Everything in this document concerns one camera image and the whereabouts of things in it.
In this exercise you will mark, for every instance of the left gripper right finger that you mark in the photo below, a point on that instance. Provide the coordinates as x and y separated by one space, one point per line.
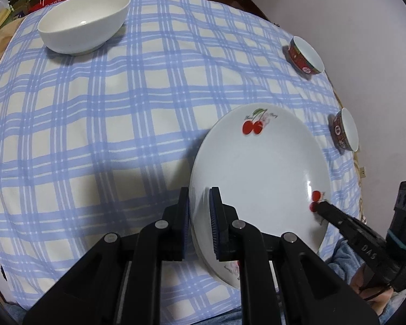
282 281

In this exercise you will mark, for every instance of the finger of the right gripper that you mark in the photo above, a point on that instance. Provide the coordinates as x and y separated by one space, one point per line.
346 224

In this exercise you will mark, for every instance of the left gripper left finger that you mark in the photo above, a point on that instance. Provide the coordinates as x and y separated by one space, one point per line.
118 281

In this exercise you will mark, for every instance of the red bowl with seal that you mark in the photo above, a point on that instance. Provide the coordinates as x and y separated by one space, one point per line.
345 131

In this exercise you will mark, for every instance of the cherry plate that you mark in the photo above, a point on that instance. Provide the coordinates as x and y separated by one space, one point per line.
266 164

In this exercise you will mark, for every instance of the red patterned bowl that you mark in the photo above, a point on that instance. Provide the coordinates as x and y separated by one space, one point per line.
305 57

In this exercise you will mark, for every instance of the plain white bowl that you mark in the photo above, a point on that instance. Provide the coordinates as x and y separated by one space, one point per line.
76 27

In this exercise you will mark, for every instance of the person's right hand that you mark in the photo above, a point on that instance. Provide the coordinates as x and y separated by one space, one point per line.
379 298

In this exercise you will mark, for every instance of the blue plaid cloth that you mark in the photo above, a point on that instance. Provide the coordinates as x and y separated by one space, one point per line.
103 143

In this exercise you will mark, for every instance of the left wall socket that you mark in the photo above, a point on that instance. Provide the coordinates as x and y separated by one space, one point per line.
362 172

